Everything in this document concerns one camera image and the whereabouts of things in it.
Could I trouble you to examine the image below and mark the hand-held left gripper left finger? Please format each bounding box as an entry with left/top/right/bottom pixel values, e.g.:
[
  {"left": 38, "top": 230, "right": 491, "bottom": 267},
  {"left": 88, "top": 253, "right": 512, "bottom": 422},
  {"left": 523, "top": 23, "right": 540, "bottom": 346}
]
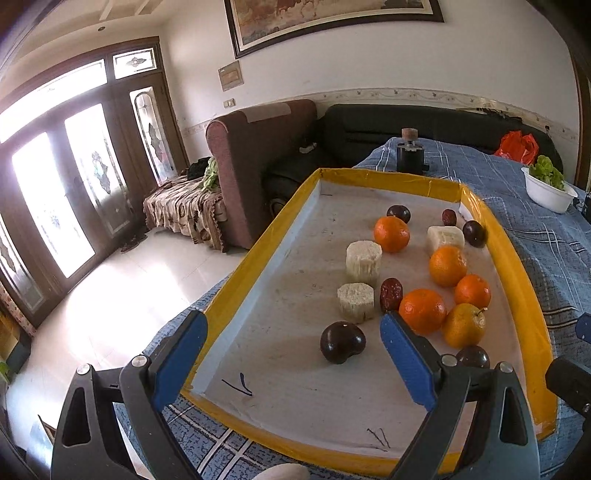
[{"left": 51, "top": 310, "right": 209, "bottom": 480}]

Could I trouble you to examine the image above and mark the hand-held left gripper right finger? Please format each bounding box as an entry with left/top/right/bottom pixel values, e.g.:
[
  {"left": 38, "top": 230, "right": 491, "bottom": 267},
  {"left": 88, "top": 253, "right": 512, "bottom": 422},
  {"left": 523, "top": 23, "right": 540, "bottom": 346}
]
[{"left": 379, "top": 311, "right": 541, "bottom": 480}]

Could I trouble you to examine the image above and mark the orange tangerine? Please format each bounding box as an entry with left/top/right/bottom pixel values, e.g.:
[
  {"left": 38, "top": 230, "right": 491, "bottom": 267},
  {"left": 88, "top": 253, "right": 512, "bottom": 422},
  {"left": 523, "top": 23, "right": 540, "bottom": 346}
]
[
  {"left": 454, "top": 274, "right": 492, "bottom": 309},
  {"left": 429, "top": 246, "right": 468, "bottom": 288},
  {"left": 373, "top": 216, "right": 411, "bottom": 254},
  {"left": 399, "top": 288, "right": 448, "bottom": 336}
]

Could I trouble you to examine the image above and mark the white tray with yellow rim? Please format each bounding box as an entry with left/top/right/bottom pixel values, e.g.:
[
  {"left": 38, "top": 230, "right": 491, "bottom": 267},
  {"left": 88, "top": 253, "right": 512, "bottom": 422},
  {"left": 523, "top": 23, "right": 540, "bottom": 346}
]
[{"left": 180, "top": 167, "right": 559, "bottom": 478}]

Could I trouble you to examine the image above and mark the person's left hand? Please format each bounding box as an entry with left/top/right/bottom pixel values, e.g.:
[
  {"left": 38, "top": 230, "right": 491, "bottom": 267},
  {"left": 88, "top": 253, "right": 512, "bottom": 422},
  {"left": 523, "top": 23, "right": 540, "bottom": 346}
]
[{"left": 252, "top": 463, "right": 311, "bottom": 480}]

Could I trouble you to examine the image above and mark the white bowl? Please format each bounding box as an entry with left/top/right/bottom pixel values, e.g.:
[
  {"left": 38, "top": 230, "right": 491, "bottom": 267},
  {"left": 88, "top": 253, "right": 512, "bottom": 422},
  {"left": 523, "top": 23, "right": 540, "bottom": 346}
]
[{"left": 521, "top": 166, "right": 579, "bottom": 214}]

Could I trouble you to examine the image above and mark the small patterned side table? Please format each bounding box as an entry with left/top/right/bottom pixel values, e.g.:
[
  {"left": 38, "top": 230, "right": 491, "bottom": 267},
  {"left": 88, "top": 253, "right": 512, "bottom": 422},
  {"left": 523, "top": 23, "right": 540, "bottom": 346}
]
[{"left": 143, "top": 174, "right": 227, "bottom": 250}]

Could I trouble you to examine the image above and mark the green lettuce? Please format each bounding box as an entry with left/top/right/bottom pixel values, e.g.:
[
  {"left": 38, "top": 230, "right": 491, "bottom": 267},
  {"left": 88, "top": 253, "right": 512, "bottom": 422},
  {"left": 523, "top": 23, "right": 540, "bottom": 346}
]
[{"left": 529, "top": 155, "right": 566, "bottom": 190}]

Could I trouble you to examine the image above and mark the brown armchair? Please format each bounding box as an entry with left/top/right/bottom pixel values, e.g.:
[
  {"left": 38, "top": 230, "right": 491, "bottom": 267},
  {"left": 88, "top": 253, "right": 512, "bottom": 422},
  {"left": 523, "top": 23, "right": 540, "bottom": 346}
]
[{"left": 205, "top": 99, "right": 319, "bottom": 252}]

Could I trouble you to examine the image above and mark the green cloth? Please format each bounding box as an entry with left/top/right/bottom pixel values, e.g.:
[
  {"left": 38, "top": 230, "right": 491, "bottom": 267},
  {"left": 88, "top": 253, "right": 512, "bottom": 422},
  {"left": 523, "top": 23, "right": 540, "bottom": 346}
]
[{"left": 203, "top": 157, "right": 220, "bottom": 192}]

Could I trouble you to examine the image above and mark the black clamp with wooden knob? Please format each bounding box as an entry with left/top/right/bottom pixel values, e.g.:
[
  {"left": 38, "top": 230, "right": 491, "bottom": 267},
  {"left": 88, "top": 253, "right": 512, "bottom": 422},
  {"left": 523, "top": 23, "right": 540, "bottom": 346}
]
[{"left": 396, "top": 128, "right": 428, "bottom": 175}]

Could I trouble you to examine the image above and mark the red plastic bag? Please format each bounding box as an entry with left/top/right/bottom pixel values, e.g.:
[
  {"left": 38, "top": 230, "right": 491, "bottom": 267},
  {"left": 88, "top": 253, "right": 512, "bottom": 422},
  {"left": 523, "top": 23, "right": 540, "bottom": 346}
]
[{"left": 494, "top": 130, "right": 540, "bottom": 164}]

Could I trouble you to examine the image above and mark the wooden glass door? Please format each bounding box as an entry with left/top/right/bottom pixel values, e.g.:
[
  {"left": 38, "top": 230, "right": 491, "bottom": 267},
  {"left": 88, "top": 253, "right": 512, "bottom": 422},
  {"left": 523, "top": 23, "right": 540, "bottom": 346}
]
[{"left": 0, "top": 37, "right": 190, "bottom": 324}]

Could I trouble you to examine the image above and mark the black sofa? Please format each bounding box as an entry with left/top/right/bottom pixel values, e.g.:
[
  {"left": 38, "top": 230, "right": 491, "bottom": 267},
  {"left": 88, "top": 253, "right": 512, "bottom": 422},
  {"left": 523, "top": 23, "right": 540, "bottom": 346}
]
[{"left": 262, "top": 104, "right": 565, "bottom": 222}]

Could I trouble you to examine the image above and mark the wooden window frame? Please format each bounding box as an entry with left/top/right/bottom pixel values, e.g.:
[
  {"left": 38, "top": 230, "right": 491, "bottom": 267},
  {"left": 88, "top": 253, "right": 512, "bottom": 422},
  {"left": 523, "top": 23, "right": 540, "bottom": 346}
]
[{"left": 568, "top": 41, "right": 591, "bottom": 153}]

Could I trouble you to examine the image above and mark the beige wall plaque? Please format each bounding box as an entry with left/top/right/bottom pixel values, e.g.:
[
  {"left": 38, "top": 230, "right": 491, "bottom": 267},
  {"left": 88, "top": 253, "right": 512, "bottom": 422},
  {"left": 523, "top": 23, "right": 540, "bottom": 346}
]
[{"left": 218, "top": 60, "right": 244, "bottom": 92}]

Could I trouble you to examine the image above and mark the framed wall picture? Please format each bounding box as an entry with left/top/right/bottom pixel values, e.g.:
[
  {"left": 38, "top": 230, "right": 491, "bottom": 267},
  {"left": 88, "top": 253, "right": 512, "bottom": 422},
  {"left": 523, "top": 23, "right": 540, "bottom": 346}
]
[{"left": 224, "top": 0, "right": 445, "bottom": 60}]

